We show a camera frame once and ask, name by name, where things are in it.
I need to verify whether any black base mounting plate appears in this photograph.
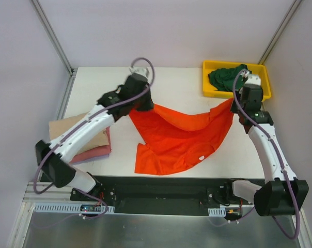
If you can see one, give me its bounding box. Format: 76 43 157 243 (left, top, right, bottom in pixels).
68 175 257 215

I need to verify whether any right aluminium frame post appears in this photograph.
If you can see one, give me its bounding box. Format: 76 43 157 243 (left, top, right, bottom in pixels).
258 0 304 65

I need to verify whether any left aluminium frame post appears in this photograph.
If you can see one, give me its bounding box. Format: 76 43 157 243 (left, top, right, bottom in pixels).
30 0 78 75

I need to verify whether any white slotted cable duct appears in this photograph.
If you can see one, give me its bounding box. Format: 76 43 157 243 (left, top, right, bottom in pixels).
34 203 115 214

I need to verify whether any aluminium front rail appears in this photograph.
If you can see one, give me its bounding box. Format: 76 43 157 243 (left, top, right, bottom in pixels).
23 180 74 205

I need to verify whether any pink folded t shirt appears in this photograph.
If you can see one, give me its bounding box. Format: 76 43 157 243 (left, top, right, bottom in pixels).
70 127 112 164

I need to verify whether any yellow plastic bin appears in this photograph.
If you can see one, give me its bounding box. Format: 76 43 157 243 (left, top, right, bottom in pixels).
202 60 272 102

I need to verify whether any orange t shirt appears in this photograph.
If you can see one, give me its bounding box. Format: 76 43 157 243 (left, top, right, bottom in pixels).
129 99 233 176

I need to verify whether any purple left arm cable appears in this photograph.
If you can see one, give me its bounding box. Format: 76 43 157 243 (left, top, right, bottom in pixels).
33 57 155 195

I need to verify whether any beige folded t shirt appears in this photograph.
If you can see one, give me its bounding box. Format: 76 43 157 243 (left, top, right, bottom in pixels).
49 113 110 154

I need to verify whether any aluminium frame post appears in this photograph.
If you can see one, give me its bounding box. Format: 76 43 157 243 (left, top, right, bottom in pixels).
258 0 304 65
30 0 78 75

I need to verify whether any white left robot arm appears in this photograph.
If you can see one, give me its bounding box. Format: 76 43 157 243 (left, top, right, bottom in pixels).
35 66 154 201

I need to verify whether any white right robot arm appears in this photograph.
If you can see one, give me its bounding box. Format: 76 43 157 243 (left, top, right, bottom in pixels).
223 70 309 216

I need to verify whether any green t shirt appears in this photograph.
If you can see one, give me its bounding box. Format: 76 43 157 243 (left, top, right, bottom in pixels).
208 64 251 92

